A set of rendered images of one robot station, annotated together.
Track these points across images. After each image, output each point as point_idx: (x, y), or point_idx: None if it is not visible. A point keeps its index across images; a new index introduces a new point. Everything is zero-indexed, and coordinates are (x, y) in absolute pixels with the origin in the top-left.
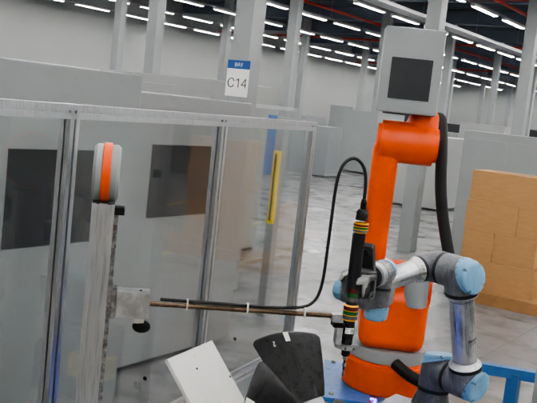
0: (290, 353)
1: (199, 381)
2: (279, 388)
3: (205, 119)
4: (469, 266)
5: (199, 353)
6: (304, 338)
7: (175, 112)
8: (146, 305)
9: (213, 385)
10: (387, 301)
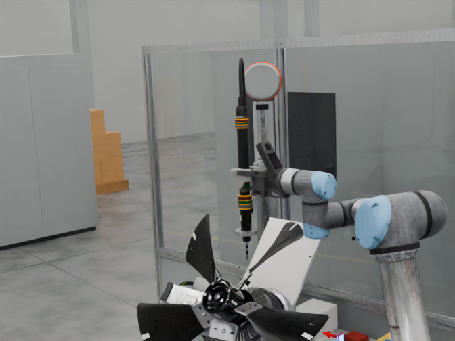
0: (279, 238)
1: None
2: (207, 237)
3: (440, 34)
4: (361, 204)
5: (301, 227)
6: (294, 233)
7: (383, 32)
8: None
9: (287, 252)
10: (304, 216)
